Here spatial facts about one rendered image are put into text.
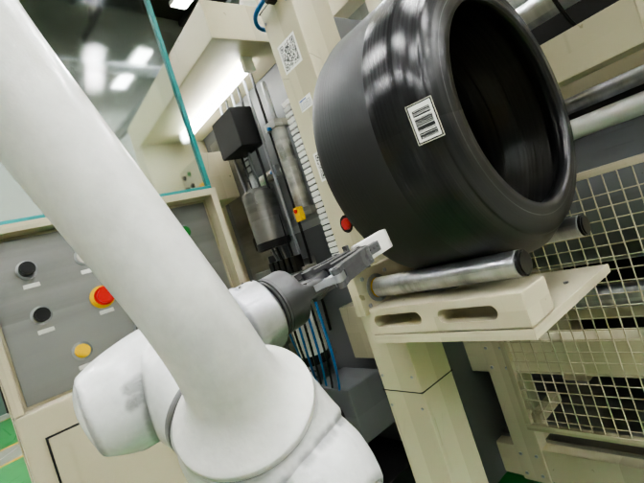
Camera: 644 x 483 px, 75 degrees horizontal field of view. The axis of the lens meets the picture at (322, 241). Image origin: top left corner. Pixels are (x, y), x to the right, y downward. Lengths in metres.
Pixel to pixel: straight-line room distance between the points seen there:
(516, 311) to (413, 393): 0.45
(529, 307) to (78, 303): 0.91
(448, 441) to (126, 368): 0.88
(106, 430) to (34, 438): 0.63
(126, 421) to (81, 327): 0.68
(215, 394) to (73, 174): 0.14
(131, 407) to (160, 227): 0.20
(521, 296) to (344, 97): 0.43
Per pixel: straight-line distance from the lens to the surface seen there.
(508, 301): 0.73
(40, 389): 1.08
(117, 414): 0.41
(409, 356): 1.05
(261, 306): 0.46
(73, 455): 1.05
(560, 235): 1.00
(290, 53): 1.15
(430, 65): 0.69
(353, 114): 0.72
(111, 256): 0.25
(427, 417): 1.11
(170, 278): 0.24
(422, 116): 0.65
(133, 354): 0.42
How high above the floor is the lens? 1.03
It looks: level
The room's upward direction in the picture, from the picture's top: 18 degrees counter-clockwise
